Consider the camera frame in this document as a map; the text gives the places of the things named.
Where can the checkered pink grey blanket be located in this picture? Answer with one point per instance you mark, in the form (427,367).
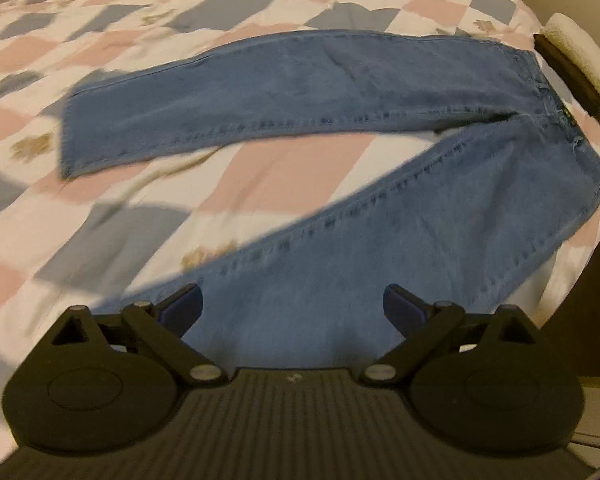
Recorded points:
(130,20)

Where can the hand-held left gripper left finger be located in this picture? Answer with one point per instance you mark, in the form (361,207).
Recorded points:
(182,306)

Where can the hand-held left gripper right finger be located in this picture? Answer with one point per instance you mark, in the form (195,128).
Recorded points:
(405,308)

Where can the blue jeans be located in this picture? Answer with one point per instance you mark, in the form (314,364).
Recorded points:
(380,210)

